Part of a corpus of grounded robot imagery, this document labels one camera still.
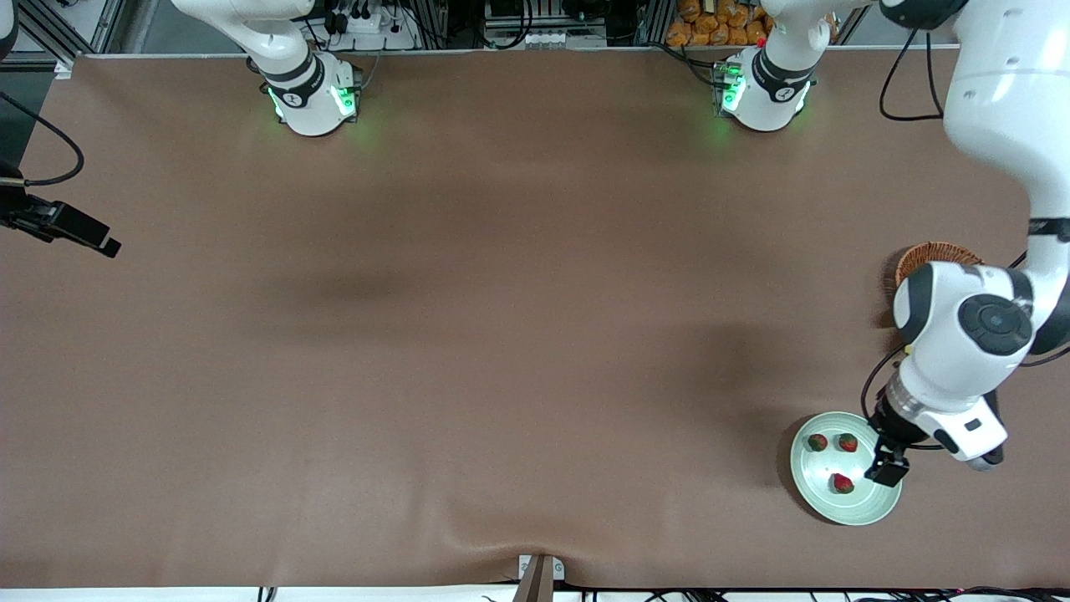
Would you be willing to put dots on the brown wicker basket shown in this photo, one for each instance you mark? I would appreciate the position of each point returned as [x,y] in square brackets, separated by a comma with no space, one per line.
[928,252]

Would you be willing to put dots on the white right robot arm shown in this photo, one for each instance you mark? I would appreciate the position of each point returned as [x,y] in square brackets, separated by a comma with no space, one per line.
[309,100]

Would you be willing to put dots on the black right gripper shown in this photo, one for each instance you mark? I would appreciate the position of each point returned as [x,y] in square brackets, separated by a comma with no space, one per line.
[40,216]

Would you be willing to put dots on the large table cover mat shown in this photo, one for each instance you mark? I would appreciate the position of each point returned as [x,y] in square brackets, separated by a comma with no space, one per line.
[501,376]

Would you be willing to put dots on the pale green round plate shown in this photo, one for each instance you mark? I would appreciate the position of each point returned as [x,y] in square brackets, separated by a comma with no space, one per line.
[823,493]

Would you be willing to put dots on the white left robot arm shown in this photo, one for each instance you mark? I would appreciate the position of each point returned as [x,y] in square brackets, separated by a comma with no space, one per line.
[1003,84]

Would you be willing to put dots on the red toy strawberry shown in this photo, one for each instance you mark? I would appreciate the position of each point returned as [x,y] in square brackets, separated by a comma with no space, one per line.
[848,442]
[817,442]
[843,483]

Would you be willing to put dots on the white power strip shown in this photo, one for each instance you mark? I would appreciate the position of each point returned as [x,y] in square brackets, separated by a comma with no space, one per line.
[372,21]

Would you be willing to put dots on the white connector strip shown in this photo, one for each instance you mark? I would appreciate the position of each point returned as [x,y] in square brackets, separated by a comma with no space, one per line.
[568,38]

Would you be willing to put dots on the aluminium frame strut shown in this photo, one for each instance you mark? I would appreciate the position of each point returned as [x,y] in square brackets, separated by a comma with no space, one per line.
[42,25]

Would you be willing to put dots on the pile of golden bread rolls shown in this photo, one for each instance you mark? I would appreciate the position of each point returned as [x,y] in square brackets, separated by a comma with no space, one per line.
[710,25]

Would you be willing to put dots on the metal table clamp bracket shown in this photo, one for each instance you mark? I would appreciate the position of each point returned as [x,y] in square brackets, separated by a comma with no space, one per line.
[539,577]

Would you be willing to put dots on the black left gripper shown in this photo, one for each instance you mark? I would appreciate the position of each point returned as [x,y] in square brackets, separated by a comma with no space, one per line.
[893,433]

